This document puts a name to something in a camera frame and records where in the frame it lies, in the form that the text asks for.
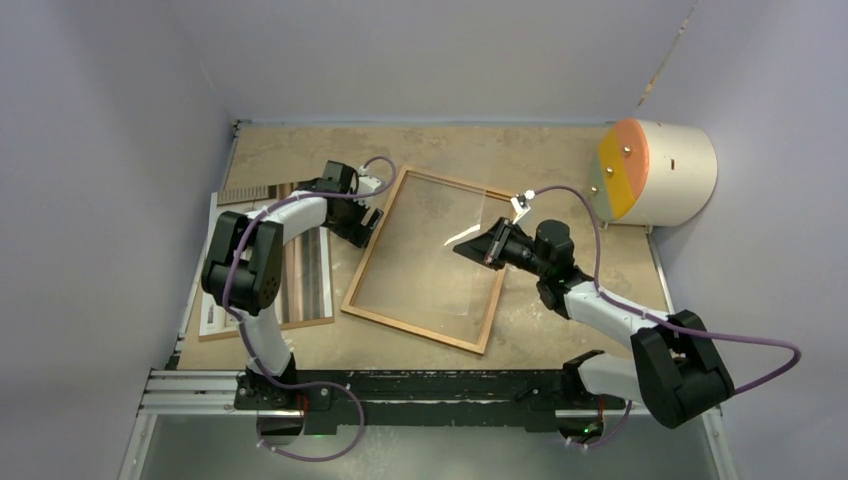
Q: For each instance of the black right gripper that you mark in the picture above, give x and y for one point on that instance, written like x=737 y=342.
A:
x=488 y=247

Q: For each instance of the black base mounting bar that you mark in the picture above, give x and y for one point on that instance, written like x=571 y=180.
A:
x=546 y=400

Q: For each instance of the aluminium rail frame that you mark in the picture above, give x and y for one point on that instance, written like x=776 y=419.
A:
x=188 y=428

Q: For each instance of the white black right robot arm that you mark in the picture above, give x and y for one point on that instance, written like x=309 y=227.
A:
x=675 y=371

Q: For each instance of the wooden picture frame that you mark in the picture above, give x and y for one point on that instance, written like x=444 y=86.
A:
x=470 y=334

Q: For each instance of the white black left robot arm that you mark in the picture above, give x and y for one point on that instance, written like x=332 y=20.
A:
x=243 y=268

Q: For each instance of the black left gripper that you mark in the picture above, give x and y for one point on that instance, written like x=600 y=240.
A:
x=357 y=233

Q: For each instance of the cream cylinder with coloured lid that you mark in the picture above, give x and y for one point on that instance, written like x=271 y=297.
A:
x=651 y=174

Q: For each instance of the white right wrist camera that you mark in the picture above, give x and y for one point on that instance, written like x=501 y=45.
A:
x=522 y=206

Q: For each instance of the clear acrylic sheet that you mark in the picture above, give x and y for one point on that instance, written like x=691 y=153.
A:
x=411 y=267

